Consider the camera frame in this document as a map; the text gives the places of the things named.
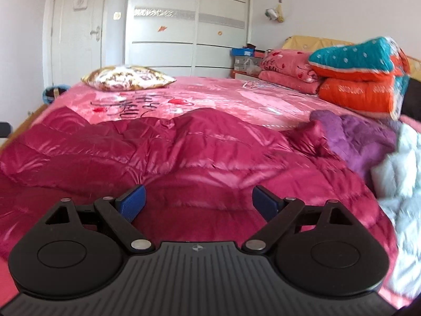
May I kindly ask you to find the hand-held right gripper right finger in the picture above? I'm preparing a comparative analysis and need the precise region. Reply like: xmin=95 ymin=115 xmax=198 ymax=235
xmin=243 ymin=185 xmax=356 ymax=256

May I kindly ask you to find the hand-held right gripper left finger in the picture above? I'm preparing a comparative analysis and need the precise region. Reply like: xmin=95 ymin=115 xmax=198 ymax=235
xmin=44 ymin=184 xmax=156 ymax=256

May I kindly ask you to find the crimson down jacket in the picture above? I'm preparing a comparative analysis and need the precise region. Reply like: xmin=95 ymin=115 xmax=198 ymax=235
xmin=0 ymin=107 xmax=399 ymax=272

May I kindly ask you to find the purple fleece garment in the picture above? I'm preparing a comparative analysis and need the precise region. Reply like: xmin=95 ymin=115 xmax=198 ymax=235
xmin=310 ymin=110 xmax=404 ymax=189

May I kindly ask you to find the gold patterned pillow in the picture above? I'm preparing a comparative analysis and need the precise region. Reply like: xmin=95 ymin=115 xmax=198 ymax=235
xmin=81 ymin=65 xmax=177 ymax=92

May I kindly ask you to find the blue trash bin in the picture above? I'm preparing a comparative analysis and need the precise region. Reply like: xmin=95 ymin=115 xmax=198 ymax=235
xmin=42 ymin=85 xmax=70 ymax=105

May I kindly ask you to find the pink heart print folded blanket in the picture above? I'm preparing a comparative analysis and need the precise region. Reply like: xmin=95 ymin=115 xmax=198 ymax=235
xmin=258 ymin=49 xmax=324 ymax=95

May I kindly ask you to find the stack of shoe boxes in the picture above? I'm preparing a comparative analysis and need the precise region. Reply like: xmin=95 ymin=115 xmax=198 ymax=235
xmin=229 ymin=43 xmax=268 ymax=80

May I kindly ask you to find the light blue down jacket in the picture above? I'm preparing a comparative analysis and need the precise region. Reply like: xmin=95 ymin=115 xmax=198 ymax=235
xmin=371 ymin=118 xmax=421 ymax=302

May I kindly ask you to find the teal and orange quilt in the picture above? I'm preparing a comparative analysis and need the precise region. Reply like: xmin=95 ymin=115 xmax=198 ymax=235
xmin=308 ymin=36 xmax=412 ymax=121

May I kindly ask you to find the white room door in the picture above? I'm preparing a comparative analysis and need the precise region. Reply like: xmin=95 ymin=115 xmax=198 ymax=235
xmin=43 ymin=0 xmax=111 ymax=88

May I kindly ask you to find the white sliding door wardrobe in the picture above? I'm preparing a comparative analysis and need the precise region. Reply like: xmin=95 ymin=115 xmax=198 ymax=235
xmin=124 ymin=0 xmax=251 ymax=79

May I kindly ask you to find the hanging plush wall ornament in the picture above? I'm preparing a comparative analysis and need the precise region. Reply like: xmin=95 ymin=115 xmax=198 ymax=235
xmin=265 ymin=0 xmax=285 ymax=23

